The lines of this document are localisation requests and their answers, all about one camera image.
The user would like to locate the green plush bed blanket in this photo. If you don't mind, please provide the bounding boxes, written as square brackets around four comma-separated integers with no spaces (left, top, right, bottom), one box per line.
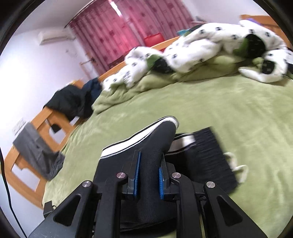
[43,64,292,237]

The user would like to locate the red chair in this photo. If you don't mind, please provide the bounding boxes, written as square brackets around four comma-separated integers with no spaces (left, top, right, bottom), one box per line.
[144,33,165,47]

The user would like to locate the wooden coat rack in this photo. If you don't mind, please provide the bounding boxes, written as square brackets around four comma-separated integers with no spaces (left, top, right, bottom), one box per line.
[79,53,98,79]

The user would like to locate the black jacket on bed rail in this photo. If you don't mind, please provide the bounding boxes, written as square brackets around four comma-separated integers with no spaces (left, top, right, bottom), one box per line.
[44,84,93,121]

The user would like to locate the wooden bed frame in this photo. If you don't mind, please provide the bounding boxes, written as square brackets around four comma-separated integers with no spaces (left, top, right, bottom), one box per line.
[4,14,292,208]

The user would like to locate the grey jeans on bed rail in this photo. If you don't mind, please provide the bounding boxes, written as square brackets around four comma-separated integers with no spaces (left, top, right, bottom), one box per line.
[13,123,65,181]

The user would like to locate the red patterned curtains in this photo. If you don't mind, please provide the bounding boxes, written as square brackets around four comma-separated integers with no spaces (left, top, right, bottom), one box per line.
[68,1,194,75]

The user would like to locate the navy blue garment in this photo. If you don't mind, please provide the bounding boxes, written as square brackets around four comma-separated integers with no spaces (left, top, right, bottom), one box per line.
[82,78,102,106]

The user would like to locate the white floral quilt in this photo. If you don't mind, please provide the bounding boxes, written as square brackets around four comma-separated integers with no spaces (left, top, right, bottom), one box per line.
[102,20,292,91]

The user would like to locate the black sweatpants with white stripe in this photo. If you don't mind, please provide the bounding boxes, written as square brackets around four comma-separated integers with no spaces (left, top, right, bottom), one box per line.
[94,116,249,237]

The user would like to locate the white air conditioner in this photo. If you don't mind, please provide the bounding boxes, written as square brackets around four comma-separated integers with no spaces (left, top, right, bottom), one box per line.
[38,29,75,45]

